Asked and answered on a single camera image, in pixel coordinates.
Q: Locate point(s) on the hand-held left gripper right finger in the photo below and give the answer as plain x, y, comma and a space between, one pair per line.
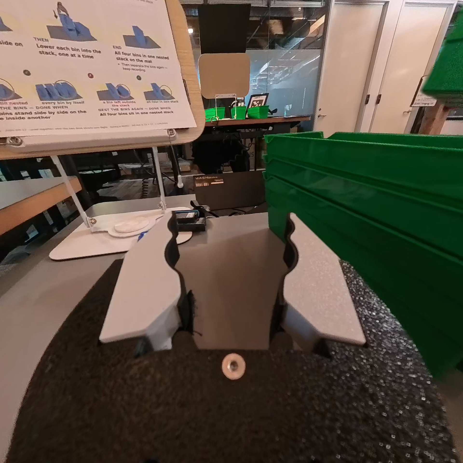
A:
318, 289

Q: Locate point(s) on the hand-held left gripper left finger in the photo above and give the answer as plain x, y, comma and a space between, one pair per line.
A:
144, 289

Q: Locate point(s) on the green plastic bin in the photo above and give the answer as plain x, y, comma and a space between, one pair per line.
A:
361, 202
258, 113
361, 159
448, 68
211, 115
361, 275
238, 113

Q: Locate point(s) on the white round disc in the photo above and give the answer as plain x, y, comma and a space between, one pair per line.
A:
132, 225

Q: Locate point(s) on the black cardboard box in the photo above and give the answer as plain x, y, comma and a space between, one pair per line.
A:
235, 195

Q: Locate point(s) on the grey table with wooden edge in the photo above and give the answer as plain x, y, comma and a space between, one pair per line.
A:
32, 190

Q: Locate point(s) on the long wooden work table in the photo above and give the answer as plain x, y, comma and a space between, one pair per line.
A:
289, 120

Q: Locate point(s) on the square marker tag board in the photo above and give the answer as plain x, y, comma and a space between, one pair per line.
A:
258, 100

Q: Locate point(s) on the white notice board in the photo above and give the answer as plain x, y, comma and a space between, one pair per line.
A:
419, 99

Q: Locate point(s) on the white door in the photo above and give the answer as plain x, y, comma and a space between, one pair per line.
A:
408, 72
347, 72

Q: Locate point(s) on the white instruction sheet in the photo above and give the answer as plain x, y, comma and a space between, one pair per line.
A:
90, 72

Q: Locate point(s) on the beige rounded board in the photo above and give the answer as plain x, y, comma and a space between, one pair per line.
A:
224, 76

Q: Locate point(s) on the instruction poster on stand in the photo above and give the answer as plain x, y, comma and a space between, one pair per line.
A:
188, 54

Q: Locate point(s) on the black hanging panel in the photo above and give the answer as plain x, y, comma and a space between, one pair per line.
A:
224, 29

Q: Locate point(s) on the black camera battery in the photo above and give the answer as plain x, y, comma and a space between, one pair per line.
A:
185, 216
190, 227

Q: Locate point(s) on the wooden support post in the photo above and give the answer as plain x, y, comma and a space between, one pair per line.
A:
432, 119

